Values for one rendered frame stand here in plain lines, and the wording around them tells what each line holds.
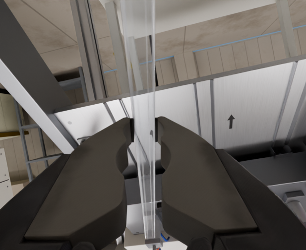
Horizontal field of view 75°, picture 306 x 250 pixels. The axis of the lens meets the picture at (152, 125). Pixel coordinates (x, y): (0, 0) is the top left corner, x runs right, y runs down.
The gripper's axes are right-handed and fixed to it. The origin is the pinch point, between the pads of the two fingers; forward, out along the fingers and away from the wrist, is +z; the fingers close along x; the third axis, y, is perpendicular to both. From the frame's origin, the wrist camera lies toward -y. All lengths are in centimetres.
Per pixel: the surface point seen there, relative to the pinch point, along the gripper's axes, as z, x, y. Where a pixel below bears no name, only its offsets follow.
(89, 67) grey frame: 41.3, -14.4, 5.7
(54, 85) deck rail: 15.5, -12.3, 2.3
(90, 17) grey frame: 49, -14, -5
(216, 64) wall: 322, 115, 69
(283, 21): 79, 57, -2
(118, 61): 55, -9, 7
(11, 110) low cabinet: 297, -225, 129
